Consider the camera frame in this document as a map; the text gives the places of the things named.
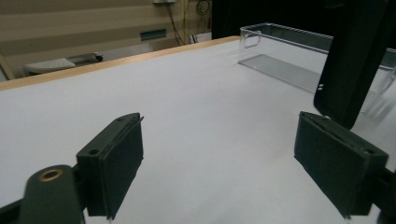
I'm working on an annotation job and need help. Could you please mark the hanging desk cables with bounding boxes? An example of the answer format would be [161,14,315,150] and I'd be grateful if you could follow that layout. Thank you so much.
[163,0,213,47]

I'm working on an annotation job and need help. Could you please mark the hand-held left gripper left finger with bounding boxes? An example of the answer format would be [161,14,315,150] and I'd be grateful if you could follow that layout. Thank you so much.
[76,112,145,221]

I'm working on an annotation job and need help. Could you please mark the black curtain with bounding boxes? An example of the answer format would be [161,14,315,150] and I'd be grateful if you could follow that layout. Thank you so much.
[211,0,396,50]

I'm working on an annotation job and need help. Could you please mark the white low wheeled base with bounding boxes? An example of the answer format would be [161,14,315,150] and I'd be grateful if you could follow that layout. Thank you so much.
[23,51,105,76]

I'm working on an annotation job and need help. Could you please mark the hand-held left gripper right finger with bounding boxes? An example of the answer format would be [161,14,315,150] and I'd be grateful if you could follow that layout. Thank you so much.
[293,110,390,218]

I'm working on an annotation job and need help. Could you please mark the clear plastic storage box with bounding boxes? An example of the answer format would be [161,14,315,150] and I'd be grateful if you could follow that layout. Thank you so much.
[237,21,396,123]

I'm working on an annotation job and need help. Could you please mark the grey label on desk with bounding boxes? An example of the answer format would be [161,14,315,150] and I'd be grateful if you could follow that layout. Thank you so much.
[139,28,168,42]

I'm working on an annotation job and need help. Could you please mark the wooden desk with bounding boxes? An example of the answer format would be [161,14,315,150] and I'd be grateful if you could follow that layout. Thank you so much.
[0,0,213,80]

